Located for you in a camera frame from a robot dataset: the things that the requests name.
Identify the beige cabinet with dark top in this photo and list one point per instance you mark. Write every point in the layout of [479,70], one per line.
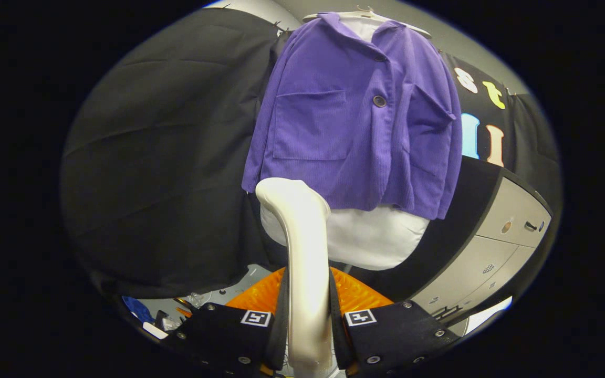
[512,210]

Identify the small white block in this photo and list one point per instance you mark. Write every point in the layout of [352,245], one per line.
[155,331]

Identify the white ribbed box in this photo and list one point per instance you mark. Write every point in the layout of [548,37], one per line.
[489,315]

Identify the white clothes hanger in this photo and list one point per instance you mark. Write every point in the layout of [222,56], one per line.
[410,28]

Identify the white garment steamer head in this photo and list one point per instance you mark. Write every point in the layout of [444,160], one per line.
[308,262]

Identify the small blue object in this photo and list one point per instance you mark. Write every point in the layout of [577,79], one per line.
[137,310]

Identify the white undershirt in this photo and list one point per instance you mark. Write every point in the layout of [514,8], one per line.
[371,236]

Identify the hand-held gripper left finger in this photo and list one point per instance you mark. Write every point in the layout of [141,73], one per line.
[281,325]

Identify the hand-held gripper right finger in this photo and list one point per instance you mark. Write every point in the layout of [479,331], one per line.
[336,331]

